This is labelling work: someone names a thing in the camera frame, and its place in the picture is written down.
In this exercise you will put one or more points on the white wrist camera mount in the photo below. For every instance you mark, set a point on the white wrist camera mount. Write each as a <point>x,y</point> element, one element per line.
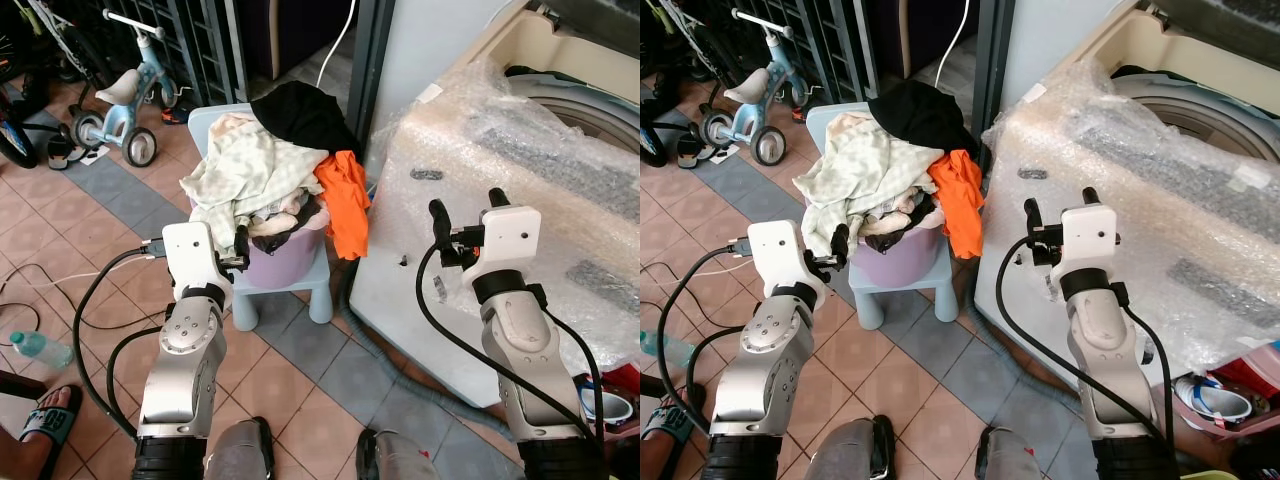
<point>190,255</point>
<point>778,252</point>
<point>510,235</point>
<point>1090,235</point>

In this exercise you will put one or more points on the light blue child tricycle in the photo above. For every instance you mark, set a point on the light blue child tricycle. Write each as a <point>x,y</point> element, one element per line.
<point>748,92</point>
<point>118,90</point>

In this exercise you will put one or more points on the grey right robot leg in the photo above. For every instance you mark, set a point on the grey right robot leg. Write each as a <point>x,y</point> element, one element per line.
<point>400,458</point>
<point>1015,458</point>

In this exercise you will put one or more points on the black bicycle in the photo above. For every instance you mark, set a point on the black bicycle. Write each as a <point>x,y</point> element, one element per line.
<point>650,140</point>
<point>12,140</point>

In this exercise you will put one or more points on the clear bubble wrap sheet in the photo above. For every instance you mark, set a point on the clear bubble wrap sheet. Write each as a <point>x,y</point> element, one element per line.
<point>1150,170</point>
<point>520,150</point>

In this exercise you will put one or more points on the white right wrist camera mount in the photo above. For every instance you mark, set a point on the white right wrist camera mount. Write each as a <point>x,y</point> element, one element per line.
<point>510,235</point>
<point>1090,235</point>

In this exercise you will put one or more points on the grey robot leg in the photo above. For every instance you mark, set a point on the grey robot leg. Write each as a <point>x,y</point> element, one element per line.
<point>1015,458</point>
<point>850,455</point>
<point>240,455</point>
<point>400,458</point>

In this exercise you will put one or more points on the white bowl with blue rim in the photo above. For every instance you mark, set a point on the white bowl with blue rim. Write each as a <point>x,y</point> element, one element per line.
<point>610,408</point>
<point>1215,400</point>

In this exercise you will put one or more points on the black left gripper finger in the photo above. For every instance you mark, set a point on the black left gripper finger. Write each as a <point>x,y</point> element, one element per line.
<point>242,242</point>
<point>840,242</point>

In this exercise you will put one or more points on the light blue child chair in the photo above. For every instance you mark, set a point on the light blue child chair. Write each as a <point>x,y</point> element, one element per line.
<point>243,310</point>
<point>865,305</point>

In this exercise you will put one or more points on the person's bare foot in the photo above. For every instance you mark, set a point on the person's bare foot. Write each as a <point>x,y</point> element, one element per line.
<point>655,460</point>
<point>22,452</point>

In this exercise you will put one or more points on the clear plastic water bottle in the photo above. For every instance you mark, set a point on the clear plastic water bottle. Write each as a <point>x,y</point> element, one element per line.
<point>40,350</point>
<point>670,348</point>

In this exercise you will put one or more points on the dark metal door post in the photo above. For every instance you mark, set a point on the dark metal door post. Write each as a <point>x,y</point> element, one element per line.
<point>992,60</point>
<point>370,60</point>

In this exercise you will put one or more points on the black slide sandal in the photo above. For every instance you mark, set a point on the black slide sandal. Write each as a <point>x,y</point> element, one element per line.
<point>668,420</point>
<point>50,420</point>

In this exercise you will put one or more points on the cream spotted cloth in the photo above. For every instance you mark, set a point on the cream spotted cloth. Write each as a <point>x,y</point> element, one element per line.
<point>290,212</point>
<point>900,215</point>

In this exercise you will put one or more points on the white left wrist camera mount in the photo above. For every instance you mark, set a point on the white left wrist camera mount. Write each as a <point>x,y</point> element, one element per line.
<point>190,255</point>
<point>778,252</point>

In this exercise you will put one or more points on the black garment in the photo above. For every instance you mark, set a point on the black garment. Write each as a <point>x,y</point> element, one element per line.
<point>300,115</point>
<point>920,115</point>

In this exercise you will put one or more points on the black metal gate grille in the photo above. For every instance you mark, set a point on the black metal gate grille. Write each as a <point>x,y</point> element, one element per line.
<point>835,40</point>
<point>205,40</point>

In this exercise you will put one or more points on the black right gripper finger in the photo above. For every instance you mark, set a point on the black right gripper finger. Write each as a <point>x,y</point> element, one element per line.
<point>1091,196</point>
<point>439,218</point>
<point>498,198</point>
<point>1033,215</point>

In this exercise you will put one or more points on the orange garment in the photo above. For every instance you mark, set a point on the orange garment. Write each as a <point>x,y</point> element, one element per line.
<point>960,200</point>
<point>345,200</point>

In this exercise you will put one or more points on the grey left robot leg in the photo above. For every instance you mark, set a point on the grey left robot leg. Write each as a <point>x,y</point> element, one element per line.
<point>850,455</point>
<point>240,455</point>

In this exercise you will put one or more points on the green checked cloth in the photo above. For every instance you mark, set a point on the green checked cloth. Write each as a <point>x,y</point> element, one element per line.
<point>860,170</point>
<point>250,170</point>

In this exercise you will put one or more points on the black shoe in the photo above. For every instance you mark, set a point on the black shoe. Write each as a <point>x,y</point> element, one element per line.
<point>56,150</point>
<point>691,148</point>

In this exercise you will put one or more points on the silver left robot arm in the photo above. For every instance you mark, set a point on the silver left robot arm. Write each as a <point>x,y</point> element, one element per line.
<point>760,370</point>
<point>185,370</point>

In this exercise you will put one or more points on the white top-load washing machine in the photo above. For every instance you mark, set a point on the white top-load washing machine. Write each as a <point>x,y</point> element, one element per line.
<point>1150,35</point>
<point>520,40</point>

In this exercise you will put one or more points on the purple plastic laundry basket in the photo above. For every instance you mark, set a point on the purple plastic laundry basket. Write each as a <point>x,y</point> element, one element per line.
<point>900,262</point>
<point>285,262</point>

